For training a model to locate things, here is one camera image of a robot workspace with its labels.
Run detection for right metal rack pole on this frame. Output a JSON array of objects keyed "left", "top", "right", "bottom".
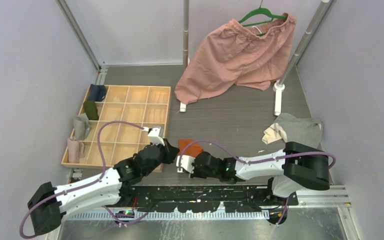
[{"left": 272, "top": 0, "right": 334, "bottom": 116}]

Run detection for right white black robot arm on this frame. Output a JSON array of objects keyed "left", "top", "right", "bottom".
[{"left": 176, "top": 141, "right": 336, "bottom": 205}]

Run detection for pink shorts on hanger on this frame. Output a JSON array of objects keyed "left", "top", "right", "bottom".
[{"left": 174, "top": 12, "right": 297, "bottom": 105}]

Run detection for centre metal rack pole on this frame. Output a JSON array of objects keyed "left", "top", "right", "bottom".
[{"left": 182, "top": 0, "right": 190, "bottom": 70}]

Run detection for wooden compartment tray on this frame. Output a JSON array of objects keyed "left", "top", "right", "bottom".
[{"left": 61, "top": 84, "right": 172, "bottom": 173}]

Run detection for green clothes hanger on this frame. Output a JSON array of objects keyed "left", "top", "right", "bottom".
[{"left": 238, "top": 0, "right": 287, "bottom": 29}]

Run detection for orange white underwear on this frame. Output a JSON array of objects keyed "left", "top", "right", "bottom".
[{"left": 178, "top": 139, "right": 204, "bottom": 158}]

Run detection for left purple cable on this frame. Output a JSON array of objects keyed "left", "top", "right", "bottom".
[{"left": 19, "top": 120, "right": 150, "bottom": 240}]

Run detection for navy rolled underwear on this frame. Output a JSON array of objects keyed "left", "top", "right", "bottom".
[{"left": 86, "top": 84, "right": 107, "bottom": 102}]

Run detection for slotted aluminium cable duct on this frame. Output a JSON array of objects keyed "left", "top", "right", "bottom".
[{"left": 69, "top": 209, "right": 270, "bottom": 221}]

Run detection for wrist white camera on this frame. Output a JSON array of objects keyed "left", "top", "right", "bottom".
[
  {"left": 142, "top": 126, "right": 165, "bottom": 146},
  {"left": 175, "top": 155, "right": 195, "bottom": 174}
]

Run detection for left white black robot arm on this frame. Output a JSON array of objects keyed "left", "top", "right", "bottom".
[{"left": 27, "top": 139, "right": 180, "bottom": 237}]

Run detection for grey rolled underwear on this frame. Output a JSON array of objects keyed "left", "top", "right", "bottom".
[{"left": 72, "top": 113, "right": 91, "bottom": 141}]

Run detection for grey underwear on table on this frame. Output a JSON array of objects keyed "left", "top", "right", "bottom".
[{"left": 273, "top": 112, "right": 323, "bottom": 148}]

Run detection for pink rolled underwear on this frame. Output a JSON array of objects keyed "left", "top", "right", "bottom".
[{"left": 67, "top": 136, "right": 85, "bottom": 164}]

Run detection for beige underwear on table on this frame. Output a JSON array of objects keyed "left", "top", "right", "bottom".
[{"left": 261, "top": 123, "right": 288, "bottom": 145}]

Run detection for left aluminium frame post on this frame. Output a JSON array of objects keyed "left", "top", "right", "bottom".
[{"left": 55, "top": 0, "right": 108, "bottom": 85}]

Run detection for dark green rolled underwear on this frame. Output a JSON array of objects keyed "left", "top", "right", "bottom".
[{"left": 83, "top": 100, "right": 99, "bottom": 121}]

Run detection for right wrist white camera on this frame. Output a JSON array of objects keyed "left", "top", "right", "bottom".
[{"left": 175, "top": 155, "right": 195, "bottom": 174}]

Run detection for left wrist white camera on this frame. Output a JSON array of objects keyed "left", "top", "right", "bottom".
[{"left": 142, "top": 126, "right": 165, "bottom": 146}]

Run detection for metal rack pole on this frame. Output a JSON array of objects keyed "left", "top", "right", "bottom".
[
  {"left": 272, "top": 0, "right": 334, "bottom": 116},
  {"left": 182, "top": 0, "right": 190, "bottom": 70}
]

